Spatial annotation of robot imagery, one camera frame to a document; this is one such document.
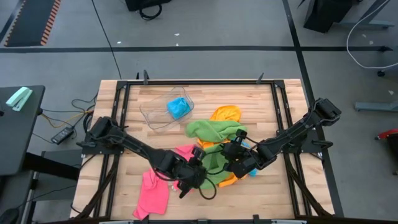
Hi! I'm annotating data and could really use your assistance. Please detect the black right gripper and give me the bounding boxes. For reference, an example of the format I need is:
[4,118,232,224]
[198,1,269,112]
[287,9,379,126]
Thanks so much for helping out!
[222,141,261,180]

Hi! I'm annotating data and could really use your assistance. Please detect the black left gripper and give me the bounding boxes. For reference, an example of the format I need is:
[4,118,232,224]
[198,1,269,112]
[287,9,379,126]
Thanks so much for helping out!
[175,157,208,200]

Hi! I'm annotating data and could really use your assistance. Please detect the orange microfiber towel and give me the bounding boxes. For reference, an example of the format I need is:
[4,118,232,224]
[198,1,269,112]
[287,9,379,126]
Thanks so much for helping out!
[210,105,243,123]
[198,138,249,189]

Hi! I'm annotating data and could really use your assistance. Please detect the green microfiber towel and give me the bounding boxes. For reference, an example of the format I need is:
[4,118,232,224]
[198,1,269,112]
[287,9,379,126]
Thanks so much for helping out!
[198,143,233,190]
[185,119,249,144]

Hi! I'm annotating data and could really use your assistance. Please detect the blue microfiber towel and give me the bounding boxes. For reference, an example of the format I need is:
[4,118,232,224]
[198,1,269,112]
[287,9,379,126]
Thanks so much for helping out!
[167,96,192,121]
[242,141,259,177]

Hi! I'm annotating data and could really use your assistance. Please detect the clear plastic bin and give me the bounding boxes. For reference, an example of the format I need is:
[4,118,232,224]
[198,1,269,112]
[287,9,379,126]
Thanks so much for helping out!
[139,86,195,131]

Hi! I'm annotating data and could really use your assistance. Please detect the pink microfiber towel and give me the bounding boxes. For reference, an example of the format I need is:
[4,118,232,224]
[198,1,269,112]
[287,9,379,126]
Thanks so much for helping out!
[132,167,170,221]
[169,144,200,192]

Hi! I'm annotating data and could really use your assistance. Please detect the black power adapter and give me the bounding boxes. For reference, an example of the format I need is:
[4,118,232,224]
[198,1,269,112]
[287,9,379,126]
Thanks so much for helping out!
[50,126,75,146]

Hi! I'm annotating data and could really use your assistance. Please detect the grey desk foot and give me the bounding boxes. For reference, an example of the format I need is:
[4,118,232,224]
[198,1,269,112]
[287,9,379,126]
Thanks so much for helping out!
[354,101,398,113]

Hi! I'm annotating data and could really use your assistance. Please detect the red and black stool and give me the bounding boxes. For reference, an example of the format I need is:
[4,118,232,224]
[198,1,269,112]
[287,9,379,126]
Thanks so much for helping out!
[374,128,398,175]

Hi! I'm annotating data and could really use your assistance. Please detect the black cabinet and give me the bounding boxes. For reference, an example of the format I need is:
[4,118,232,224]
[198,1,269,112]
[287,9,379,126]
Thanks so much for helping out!
[303,0,354,34]

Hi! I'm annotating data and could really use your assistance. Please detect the black side table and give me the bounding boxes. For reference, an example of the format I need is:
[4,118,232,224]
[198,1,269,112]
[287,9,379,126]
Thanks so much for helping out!
[0,85,46,177]

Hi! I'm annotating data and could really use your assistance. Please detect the black equipment box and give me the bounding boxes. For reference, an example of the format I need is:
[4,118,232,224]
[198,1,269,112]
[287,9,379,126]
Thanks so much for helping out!
[125,0,172,12]

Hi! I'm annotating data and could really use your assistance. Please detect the grey desk leg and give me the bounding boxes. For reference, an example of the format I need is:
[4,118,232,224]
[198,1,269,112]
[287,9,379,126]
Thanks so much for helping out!
[338,0,396,29]

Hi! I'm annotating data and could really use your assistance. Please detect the mint green stapler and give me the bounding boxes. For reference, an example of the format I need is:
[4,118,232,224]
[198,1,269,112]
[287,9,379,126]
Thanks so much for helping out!
[5,86,34,112]

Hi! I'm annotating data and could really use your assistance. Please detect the black mat with orange edge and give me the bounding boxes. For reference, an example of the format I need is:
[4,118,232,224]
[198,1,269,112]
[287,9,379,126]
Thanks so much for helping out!
[2,0,62,47]

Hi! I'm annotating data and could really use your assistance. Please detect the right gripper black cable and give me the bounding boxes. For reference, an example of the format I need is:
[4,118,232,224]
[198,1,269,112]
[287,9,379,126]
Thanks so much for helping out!
[245,136,265,147]

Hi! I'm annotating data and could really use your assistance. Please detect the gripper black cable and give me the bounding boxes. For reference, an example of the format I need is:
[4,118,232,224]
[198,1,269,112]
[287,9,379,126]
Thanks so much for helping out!
[245,136,265,147]
[198,176,218,200]

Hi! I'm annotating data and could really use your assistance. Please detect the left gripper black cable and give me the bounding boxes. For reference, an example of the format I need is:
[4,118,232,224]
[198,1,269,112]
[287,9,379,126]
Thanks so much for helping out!
[198,176,218,200]

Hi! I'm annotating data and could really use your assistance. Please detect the yellow cable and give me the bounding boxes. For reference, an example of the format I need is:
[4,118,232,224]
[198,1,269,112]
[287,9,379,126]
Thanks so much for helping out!
[42,109,94,129]

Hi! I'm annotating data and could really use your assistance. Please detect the white floor cable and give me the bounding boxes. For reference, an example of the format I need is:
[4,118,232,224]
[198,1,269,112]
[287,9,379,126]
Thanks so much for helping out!
[346,0,398,70]

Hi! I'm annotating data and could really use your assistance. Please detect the black cable loop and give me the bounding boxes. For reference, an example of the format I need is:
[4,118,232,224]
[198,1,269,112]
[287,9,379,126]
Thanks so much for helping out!
[139,2,163,21]

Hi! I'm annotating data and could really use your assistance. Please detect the long black floor cable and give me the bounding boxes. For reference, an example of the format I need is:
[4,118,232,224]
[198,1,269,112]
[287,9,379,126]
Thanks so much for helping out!
[91,0,123,80]

